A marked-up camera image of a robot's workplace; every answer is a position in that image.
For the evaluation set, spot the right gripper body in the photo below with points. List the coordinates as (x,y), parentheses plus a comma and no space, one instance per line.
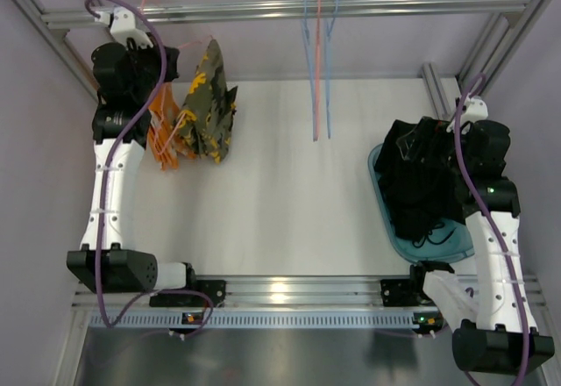
(432,133)

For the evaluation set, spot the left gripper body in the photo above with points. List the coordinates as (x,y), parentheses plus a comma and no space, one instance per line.
(162,67)

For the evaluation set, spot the black trousers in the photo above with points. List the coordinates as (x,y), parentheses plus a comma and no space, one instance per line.
(417,194)

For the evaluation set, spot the camouflage trousers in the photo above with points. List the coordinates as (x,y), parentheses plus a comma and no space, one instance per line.
(204,124)

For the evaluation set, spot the blue hanger with black trousers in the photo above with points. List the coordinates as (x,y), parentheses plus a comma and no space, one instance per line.
(306,40)

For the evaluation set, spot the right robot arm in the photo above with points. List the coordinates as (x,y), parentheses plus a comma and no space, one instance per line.
(495,331)

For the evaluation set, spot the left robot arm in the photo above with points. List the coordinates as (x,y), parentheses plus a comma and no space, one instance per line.
(107,259)

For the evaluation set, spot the orange tie-dye trousers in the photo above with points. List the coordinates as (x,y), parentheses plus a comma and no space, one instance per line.
(163,109)

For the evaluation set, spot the empty blue hanger right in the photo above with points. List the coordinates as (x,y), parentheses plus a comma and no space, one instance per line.
(327,36)

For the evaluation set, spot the empty pink hanger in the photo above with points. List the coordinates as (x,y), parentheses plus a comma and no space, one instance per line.
(317,72)

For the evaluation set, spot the teal plastic bin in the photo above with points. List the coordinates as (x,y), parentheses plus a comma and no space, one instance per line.
(447,241)

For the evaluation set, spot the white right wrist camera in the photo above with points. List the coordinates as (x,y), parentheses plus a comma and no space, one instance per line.
(473,110)

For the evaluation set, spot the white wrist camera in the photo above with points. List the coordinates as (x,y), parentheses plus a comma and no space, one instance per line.
(125,28)
(473,110)

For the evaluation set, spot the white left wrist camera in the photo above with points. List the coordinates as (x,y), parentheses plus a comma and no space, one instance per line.
(125,28)

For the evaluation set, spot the aluminium frame posts right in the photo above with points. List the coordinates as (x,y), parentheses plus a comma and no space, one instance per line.
(495,46)

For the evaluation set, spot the aluminium frame posts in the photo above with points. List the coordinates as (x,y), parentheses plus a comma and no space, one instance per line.
(495,46)
(33,11)

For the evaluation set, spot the aluminium hanging rail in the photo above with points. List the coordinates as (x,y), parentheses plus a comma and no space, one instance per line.
(174,14)

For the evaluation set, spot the aluminium frame posts left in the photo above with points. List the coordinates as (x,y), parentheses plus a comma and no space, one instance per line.
(33,11)

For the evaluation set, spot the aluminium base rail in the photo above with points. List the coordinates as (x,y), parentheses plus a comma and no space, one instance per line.
(306,292)

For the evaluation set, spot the slotted cable duct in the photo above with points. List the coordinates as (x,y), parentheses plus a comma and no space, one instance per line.
(229,319)

